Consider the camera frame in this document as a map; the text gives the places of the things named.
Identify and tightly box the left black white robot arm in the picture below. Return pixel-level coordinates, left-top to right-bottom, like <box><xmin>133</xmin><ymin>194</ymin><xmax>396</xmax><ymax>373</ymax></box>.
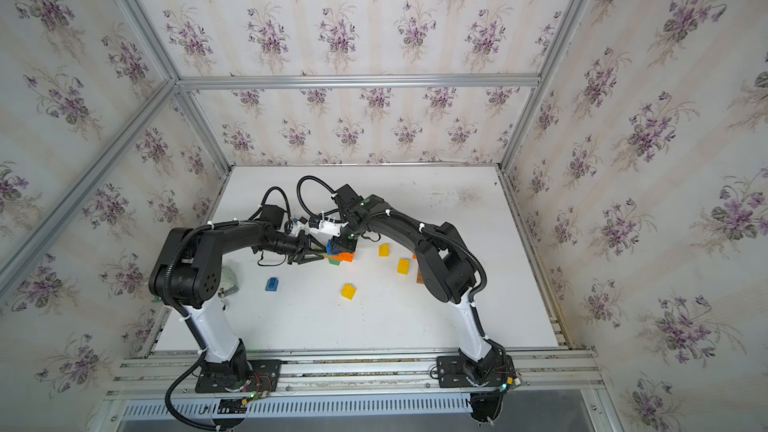
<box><xmin>148</xmin><ymin>186</ymin><xmax>325</xmax><ymax>431</ymax></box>

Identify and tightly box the aluminium front rail frame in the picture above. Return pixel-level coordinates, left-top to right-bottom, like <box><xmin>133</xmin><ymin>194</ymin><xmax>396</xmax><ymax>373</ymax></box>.
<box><xmin>89</xmin><ymin>346</ymin><xmax>625</xmax><ymax>432</ymax></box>

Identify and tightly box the white small device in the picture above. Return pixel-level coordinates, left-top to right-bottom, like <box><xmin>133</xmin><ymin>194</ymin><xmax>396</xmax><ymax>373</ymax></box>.
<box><xmin>218</xmin><ymin>266</ymin><xmax>239</xmax><ymax>298</ymax></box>

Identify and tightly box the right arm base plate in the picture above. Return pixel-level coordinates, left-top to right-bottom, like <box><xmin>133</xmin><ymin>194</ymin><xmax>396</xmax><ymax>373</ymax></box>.
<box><xmin>431</xmin><ymin>351</ymin><xmax>519</xmax><ymax>388</ymax></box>

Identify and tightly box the blue sloped lego brick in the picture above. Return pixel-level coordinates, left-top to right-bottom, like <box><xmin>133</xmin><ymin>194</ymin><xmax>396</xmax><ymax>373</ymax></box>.
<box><xmin>265</xmin><ymin>277</ymin><xmax>279</xmax><ymax>292</ymax></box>

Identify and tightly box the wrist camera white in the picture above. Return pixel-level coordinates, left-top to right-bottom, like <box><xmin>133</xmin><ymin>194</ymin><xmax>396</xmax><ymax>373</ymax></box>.
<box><xmin>307</xmin><ymin>217</ymin><xmax>347</xmax><ymax>237</ymax></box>
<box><xmin>286</xmin><ymin>219</ymin><xmax>307</xmax><ymax>237</ymax></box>

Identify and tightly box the yellow lego brick centre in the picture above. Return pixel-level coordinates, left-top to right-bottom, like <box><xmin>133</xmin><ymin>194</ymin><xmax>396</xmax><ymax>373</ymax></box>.
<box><xmin>396</xmin><ymin>258</ymin><xmax>411</xmax><ymax>275</ymax></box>

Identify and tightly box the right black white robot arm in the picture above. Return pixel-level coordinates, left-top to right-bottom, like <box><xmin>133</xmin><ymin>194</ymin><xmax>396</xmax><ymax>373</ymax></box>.
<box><xmin>296</xmin><ymin>175</ymin><xmax>519</xmax><ymax>424</ymax></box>

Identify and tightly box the yellow sloped lego brick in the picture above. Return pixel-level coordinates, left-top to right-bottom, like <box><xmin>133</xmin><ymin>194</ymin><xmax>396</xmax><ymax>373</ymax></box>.
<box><xmin>341</xmin><ymin>284</ymin><xmax>356</xmax><ymax>300</ymax></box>

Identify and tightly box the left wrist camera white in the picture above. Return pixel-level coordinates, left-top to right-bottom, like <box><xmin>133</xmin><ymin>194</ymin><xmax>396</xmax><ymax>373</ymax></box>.
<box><xmin>286</xmin><ymin>219</ymin><xmax>307</xmax><ymax>237</ymax></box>

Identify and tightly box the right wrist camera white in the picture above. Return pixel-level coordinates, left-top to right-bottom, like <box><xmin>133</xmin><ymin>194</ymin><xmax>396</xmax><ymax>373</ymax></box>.
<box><xmin>307</xmin><ymin>217</ymin><xmax>347</xmax><ymax>237</ymax></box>

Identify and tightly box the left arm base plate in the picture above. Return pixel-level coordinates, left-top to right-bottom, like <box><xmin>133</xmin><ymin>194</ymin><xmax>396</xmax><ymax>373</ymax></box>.
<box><xmin>195</xmin><ymin>360</ymin><xmax>283</xmax><ymax>394</ymax></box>

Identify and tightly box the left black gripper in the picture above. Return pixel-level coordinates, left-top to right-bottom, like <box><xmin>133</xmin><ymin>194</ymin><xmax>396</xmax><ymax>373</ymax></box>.
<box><xmin>259</xmin><ymin>231</ymin><xmax>326</xmax><ymax>265</ymax></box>

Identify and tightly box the orange long lego brick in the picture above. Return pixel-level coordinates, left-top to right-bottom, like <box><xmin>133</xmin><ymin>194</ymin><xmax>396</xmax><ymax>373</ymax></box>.
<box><xmin>332</xmin><ymin>252</ymin><xmax>354</xmax><ymax>262</ymax></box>

